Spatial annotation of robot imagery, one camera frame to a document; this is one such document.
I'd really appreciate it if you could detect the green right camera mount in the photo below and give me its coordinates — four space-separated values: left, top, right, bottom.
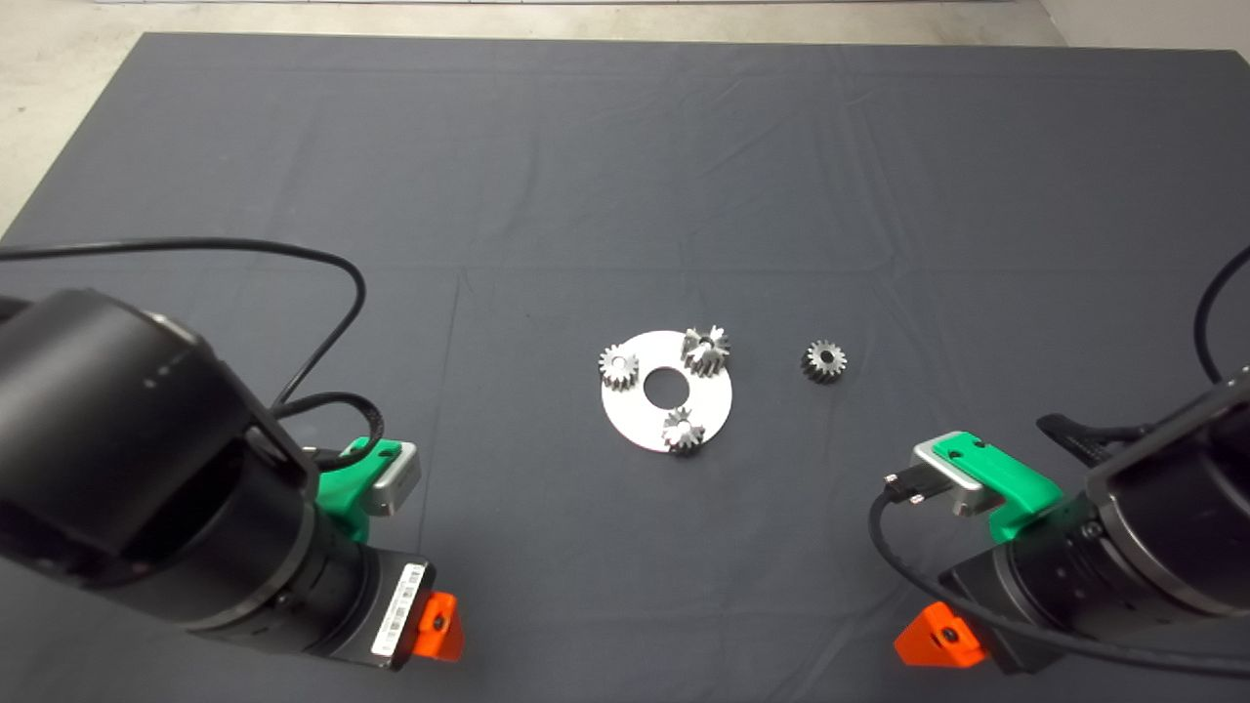
933 433 1063 543

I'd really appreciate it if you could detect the green left camera mount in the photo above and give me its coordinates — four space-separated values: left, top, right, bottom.
314 437 403 544

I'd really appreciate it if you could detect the silver left camera box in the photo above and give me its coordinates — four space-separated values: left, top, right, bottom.
366 441 421 517

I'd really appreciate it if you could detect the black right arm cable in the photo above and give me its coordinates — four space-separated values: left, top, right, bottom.
867 244 1250 680

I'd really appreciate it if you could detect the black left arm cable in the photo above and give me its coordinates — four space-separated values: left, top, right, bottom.
0 237 387 475

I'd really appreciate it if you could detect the small steel gear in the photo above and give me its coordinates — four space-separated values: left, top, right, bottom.
598 345 641 389
801 339 849 385
662 407 707 456

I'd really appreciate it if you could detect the large steel gear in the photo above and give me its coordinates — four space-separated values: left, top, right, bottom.
681 325 731 378

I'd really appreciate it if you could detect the silver camera box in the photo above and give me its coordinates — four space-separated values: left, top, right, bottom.
910 430 1007 518
366 441 421 517

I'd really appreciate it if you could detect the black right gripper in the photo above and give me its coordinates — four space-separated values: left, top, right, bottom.
894 545 1065 677

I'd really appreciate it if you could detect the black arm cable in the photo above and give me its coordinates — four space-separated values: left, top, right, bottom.
0 237 387 475
867 244 1250 680

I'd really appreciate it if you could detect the silver right camera box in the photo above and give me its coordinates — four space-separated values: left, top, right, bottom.
910 430 1007 518

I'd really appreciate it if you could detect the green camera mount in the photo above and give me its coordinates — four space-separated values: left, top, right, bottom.
933 433 1063 543
314 437 403 544

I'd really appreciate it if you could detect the dark grey table cloth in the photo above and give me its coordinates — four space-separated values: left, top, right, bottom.
0 31 1250 703

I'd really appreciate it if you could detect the round metal plate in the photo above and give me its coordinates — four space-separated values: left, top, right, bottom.
601 330 733 454

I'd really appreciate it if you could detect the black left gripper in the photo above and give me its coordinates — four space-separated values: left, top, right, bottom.
342 547 466 675

